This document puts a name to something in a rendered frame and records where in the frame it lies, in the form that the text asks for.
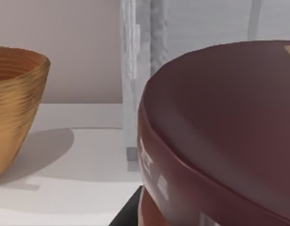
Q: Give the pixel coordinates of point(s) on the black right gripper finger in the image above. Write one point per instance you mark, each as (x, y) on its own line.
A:
(128, 212)

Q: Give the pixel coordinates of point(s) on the wooden ribbed bowl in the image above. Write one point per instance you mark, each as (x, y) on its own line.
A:
(15, 103)

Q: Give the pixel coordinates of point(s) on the dark red round container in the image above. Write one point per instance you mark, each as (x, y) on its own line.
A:
(217, 131)

